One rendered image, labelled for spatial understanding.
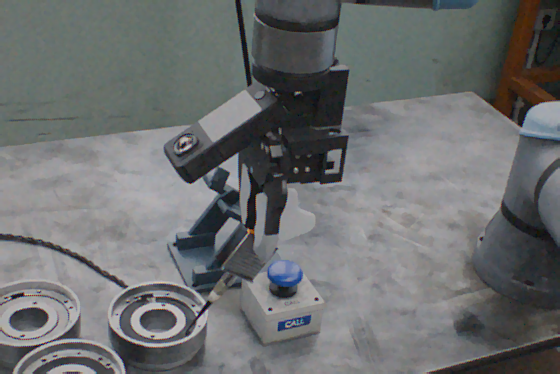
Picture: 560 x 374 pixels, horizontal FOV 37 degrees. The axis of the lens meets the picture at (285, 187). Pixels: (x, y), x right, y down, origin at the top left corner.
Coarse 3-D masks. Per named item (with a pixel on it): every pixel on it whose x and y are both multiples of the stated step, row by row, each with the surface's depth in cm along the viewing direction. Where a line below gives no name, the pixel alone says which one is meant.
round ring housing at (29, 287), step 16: (0, 288) 90; (16, 288) 91; (32, 288) 92; (48, 288) 92; (64, 288) 91; (0, 304) 90; (16, 304) 90; (32, 304) 90; (64, 304) 90; (80, 304) 89; (0, 320) 87; (16, 320) 90; (32, 320) 91; (48, 320) 89; (80, 320) 88; (16, 336) 86; (32, 336) 86; (64, 336) 85; (0, 352) 84; (16, 352) 83
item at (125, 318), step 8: (144, 296) 93; (152, 296) 93; (160, 296) 93; (136, 304) 92; (144, 304) 92; (176, 304) 92; (184, 304) 93; (128, 312) 90; (184, 312) 91; (192, 312) 92; (120, 320) 89; (128, 320) 89; (192, 320) 90; (128, 328) 88; (184, 328) 89; (192, 328) 89; (128, 336) 87; (136, 336) 87; (176, 336) 88; (184, 336) 88
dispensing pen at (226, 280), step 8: (240, 232) 85; (232, 240) 85; (240, 240) 84; (224, 248) 86; (232, 248) 85; (216, 256) 86; (224, 256) 85; (224, 280) 86; (232, 280) 86; (216, 288) 87; (224, 288) 86; (216, 296) 87; (208, 304) 87; (200, 312) 88
